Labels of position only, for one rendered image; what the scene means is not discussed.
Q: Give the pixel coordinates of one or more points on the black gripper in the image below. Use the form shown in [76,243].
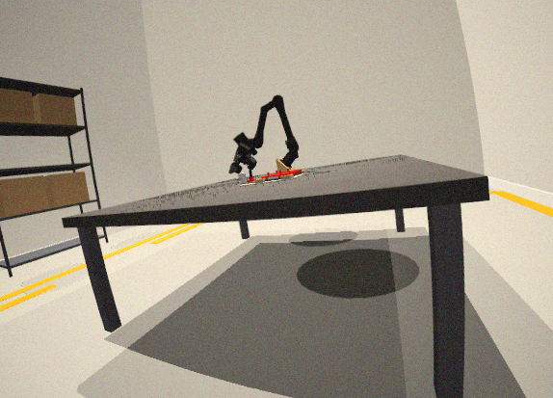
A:
[240,155]

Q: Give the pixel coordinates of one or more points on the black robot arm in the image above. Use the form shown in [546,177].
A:
[258,139]

